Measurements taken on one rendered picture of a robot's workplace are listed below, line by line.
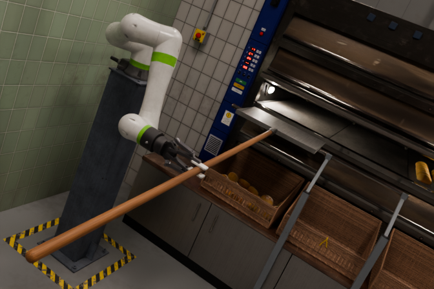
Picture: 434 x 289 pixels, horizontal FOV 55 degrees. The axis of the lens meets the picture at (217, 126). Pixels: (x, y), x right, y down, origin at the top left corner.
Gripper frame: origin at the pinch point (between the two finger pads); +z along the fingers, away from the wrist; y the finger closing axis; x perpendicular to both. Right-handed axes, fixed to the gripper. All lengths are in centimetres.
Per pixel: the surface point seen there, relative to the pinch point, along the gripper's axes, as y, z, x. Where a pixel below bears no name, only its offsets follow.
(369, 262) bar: 37, 83, -90
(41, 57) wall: 11, -127, -35
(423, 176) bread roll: -2, 93, -169
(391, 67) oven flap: -59, 39, -157
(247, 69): -15, -49, -152
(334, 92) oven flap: -29, 15, -154
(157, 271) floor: 118, -23, -75
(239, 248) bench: 80, 15, -95
